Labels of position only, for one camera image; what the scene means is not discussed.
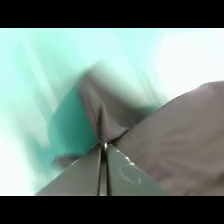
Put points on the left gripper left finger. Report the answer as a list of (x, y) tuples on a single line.
[(80, 178)]

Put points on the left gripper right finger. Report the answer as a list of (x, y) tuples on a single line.
[(130, 180)]

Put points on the grey-brown garment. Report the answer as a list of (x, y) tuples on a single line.
[(180, 140)]

